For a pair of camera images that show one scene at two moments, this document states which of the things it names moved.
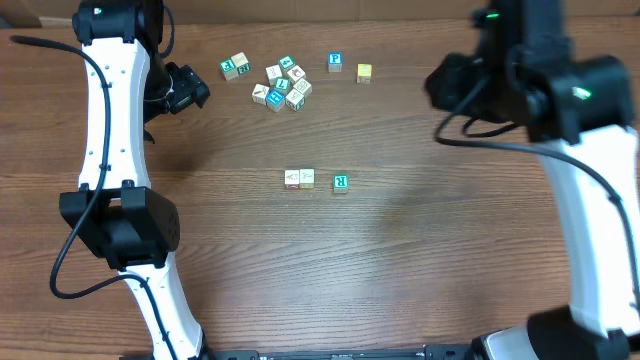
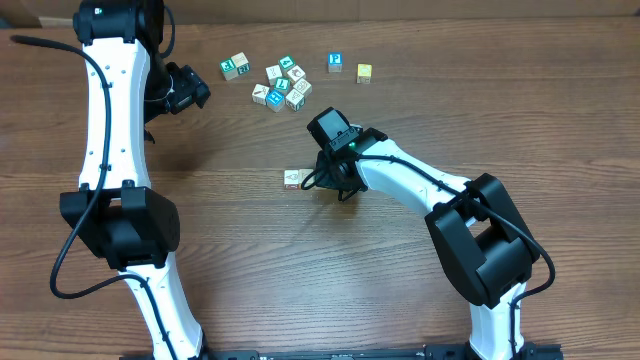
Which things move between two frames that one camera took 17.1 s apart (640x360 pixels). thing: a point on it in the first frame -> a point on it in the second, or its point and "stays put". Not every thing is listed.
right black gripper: x=462 y=78 -> x=326 y=179
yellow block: x=364 y=73 stays put
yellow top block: x=307 y=178 stays put
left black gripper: x=191 y=89 stays put
